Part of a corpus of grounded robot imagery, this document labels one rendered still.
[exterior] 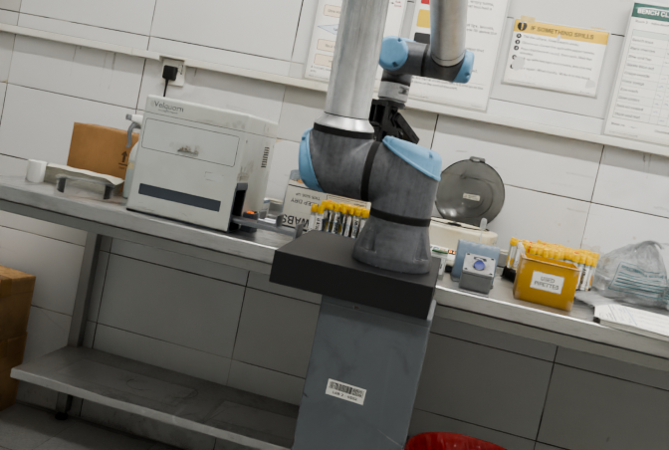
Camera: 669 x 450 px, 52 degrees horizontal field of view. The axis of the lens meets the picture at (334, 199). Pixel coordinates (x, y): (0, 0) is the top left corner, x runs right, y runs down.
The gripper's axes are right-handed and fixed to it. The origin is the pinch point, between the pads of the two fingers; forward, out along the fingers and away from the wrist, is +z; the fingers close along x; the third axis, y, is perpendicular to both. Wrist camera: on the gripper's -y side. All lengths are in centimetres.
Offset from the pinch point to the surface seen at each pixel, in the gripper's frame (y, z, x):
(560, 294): -22, 17, 42
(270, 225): 21.3, 15.8, -13.5
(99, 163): 35, 13, -86
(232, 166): 29.6, 3.5, -22.2
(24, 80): 42, -8, -146
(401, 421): 30, 39, 46
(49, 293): 27, 66, -126
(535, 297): -19.1, 18.6, 37.6
